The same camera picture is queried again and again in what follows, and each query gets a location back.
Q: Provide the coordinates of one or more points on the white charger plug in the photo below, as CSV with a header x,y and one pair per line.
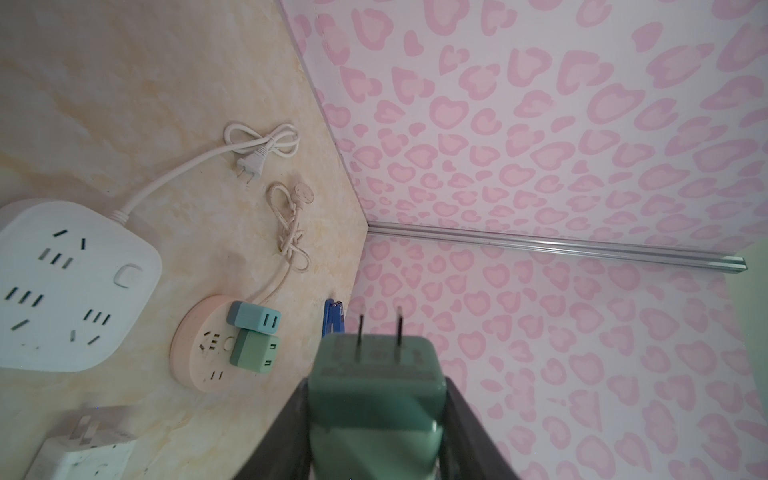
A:
x,y
88,452

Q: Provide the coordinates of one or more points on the blue stapler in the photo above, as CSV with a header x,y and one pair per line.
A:
x,y
333,317

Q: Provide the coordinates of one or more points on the white square power strip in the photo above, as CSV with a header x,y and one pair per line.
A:
x,y
73,284

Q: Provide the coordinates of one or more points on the aluminium frame post right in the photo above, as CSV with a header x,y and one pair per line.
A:
x,y
696,259

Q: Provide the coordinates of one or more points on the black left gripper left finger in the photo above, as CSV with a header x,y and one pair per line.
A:
x,y
284,452

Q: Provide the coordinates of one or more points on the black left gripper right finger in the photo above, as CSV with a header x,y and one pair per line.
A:
x,y
466,450

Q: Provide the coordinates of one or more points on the teal dual USB charger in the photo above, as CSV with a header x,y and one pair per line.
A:
x,y
254,317

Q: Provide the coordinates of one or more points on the green charger plug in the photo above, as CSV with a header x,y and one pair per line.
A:
x,y
255,351
375,405

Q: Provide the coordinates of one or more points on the pink round power strip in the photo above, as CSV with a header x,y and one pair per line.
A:
x,y
202,346

